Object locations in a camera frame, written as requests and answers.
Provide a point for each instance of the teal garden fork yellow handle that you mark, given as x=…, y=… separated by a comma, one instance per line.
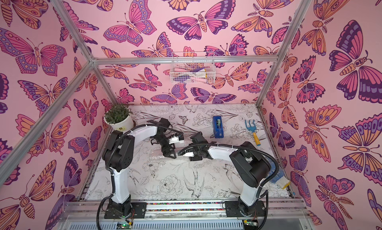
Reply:
x=251, y=126

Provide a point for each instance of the blue tape dispenser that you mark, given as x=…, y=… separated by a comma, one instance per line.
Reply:
x=218, y=132

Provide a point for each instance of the white wire wall basket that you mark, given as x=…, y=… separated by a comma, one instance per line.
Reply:
x=193, y=67

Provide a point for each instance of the aluminium front rail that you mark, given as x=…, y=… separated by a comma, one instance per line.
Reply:
x=221, y=214

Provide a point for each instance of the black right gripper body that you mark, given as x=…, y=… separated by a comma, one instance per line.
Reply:
x=196, y=142

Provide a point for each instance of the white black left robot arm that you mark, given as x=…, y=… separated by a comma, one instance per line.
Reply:
x=119, y=151

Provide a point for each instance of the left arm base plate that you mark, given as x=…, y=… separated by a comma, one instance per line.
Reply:
x=125, y=210

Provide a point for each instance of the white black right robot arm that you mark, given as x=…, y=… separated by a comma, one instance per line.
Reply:
x=255, y=167

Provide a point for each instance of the aluminium frame post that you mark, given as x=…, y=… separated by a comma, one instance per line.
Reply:
x=299, y=15

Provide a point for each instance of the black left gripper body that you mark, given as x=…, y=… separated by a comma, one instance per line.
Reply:
x=164, y=142

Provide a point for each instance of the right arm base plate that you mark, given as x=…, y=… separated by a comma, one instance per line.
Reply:
x=239, y=209

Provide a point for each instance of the potted green plant white pot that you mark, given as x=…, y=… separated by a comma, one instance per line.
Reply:
x=119, y=118

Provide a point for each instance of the blue white work glove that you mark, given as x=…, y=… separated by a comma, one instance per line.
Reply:
x=280, y=179

